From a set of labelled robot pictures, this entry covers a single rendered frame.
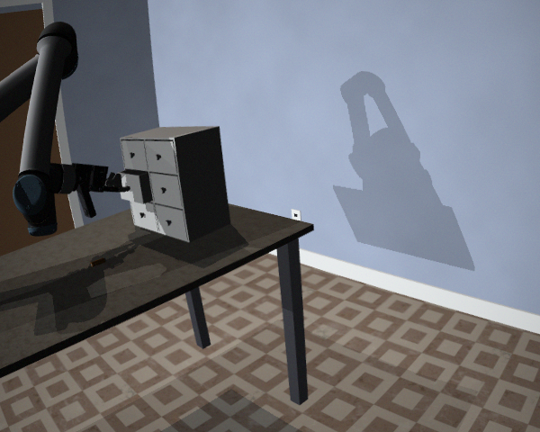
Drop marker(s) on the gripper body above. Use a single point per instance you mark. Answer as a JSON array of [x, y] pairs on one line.
[[89, 174]]

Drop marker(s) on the orange battery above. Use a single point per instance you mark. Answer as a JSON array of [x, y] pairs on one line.
[[98, 262]]

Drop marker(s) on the grey chest of drawers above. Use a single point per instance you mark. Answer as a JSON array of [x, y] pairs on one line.
[[201, 176]]

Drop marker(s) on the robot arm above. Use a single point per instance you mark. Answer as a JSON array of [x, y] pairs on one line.
[[40, 79]]

